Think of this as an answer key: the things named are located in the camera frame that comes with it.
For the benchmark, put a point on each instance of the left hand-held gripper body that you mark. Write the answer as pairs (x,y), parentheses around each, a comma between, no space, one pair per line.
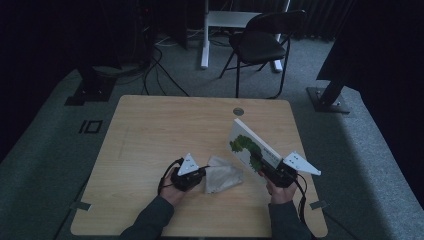
(187,166)

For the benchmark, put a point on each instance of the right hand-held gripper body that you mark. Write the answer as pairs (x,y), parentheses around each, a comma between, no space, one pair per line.
(300,165)

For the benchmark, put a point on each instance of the white caterpillar picture book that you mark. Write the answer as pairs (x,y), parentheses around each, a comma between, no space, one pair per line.
(253,143)

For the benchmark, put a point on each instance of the beige cloth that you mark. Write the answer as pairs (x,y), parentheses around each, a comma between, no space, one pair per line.
(223,176)

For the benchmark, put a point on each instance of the person's left hand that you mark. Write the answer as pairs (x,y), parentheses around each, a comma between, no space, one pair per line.
(171,195)

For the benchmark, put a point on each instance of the person's right hand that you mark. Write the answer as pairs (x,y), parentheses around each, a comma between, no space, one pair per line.
(281,193)

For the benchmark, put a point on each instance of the grey tape strip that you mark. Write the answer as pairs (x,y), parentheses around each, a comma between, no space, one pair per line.
(80,206)
(319,204)

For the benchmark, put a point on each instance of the round grey table grommet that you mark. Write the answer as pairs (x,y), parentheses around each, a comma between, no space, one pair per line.
(238,111)

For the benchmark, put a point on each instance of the black slanted stand with base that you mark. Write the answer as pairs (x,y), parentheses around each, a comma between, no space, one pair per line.
(328,100)

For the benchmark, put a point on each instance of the black folding chair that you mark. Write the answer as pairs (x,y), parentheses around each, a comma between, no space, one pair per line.
(260,46)

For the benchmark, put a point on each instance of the black stand with square base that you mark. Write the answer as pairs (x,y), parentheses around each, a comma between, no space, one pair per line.
(91,88)

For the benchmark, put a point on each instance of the white desk frame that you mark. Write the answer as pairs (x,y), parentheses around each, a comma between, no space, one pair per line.
(205,50)

